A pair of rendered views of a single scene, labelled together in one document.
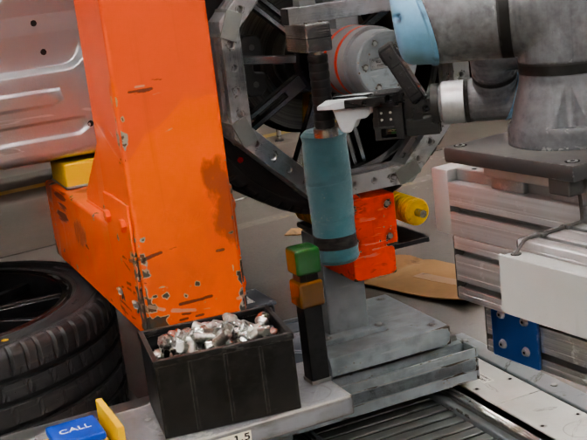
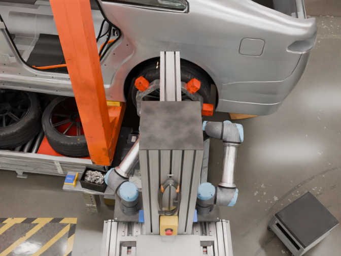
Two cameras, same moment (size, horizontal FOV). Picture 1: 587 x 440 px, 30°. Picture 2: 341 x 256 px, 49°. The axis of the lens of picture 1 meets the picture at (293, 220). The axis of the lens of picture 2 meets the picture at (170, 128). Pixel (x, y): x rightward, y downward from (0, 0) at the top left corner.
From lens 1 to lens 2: 2.42 m
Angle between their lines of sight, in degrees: 44
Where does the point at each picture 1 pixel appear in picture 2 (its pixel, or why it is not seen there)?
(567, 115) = (124, 208)
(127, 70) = (87, 134)
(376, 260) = not seen: hidden behind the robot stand
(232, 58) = (138, 102)
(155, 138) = (93, 142)
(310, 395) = (108, 190)
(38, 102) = not seen: hidden behind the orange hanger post
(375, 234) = not seen: hidden behind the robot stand
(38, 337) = (83, 141)
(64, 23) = (107, 78)
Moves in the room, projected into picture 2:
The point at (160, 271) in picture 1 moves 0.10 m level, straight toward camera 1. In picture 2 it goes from (93, 157) to (87, 166)
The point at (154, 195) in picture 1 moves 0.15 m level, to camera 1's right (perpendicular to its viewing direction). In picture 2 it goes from (92, 149) to (108, 157)
